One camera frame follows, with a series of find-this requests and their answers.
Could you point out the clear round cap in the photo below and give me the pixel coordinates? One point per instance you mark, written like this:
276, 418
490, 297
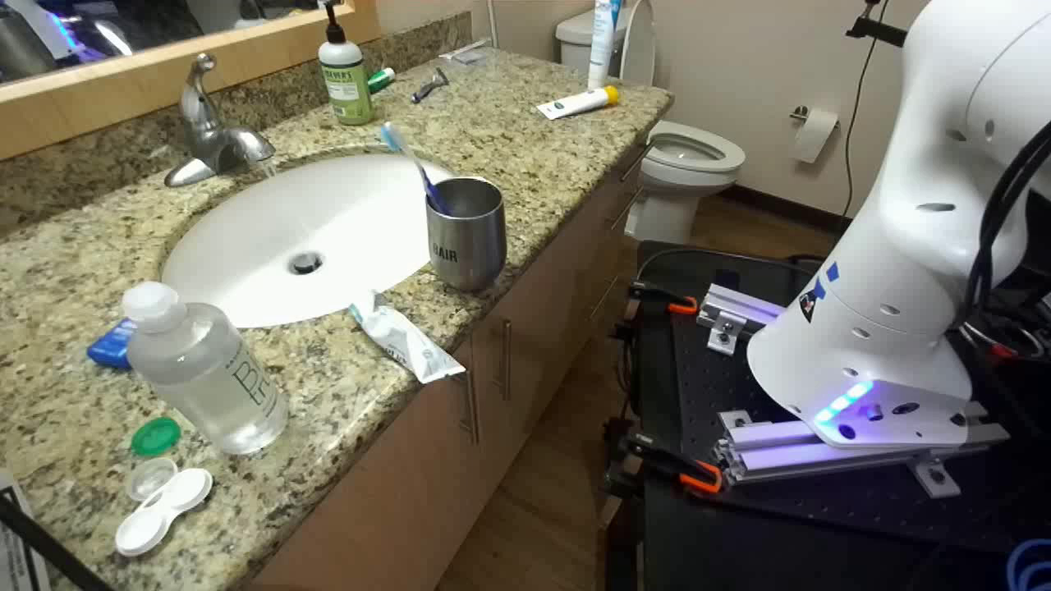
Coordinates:
144, 478

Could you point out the stainless steel cup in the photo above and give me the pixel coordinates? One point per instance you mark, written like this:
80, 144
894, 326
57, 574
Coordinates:
466, 247

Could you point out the wooden vanity cabinet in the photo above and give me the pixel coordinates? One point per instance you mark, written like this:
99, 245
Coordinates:
414, 493

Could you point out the chrome faucet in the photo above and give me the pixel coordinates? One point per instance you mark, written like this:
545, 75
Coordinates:
214, 136

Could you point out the green round cap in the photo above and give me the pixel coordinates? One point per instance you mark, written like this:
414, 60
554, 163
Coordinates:
154, 436

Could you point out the clear plastic package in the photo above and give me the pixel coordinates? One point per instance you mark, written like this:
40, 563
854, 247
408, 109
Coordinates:
466, 49

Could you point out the clear plastic bottle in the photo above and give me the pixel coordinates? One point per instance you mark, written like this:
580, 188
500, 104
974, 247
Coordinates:
209, 377

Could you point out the orange black clamp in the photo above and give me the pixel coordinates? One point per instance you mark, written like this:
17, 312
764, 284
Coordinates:
701, 478
680, 305

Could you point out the black rod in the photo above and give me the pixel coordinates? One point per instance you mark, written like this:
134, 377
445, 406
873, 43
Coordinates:
45, 547

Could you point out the aluminium base mount rails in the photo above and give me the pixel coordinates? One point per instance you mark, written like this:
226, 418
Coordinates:
767, 448

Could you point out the toilet paper roll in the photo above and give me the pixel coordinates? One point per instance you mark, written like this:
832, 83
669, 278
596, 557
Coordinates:
814, 131

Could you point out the white tube with yellow cap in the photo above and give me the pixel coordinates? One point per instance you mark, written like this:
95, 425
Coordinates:
574, 104

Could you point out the green tube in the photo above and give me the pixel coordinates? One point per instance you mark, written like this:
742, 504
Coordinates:
383, 78

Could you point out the crumpled white toothpaste tube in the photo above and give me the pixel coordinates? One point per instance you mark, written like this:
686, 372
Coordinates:
410, 344

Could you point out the blue dental floss container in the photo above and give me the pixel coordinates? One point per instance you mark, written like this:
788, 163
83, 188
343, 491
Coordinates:
109, 344

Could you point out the dark razor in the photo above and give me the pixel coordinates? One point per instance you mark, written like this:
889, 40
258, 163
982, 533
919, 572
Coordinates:
430, 86

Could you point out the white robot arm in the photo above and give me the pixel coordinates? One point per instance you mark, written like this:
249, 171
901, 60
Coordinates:
919, 239

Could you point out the black cart table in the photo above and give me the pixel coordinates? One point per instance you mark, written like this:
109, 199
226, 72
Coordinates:
832, 535

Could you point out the white paper sheet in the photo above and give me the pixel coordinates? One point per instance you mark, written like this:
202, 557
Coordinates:
17, 552

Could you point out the blue toothbrush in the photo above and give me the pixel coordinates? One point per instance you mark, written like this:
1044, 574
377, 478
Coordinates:
403, 152

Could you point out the white contact lens case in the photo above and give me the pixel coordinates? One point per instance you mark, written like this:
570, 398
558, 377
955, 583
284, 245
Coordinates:
166, 514

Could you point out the green soap pump bottle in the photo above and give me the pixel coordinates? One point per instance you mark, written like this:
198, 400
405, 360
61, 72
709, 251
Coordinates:
347, 83

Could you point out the white toilet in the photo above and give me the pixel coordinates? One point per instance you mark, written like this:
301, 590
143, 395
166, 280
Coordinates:
690, 164

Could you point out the wood framed mirror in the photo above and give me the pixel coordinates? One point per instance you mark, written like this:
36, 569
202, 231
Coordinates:
166, 71

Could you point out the white sink basin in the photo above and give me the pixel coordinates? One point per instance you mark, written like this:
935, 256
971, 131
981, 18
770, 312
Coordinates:
330, 219

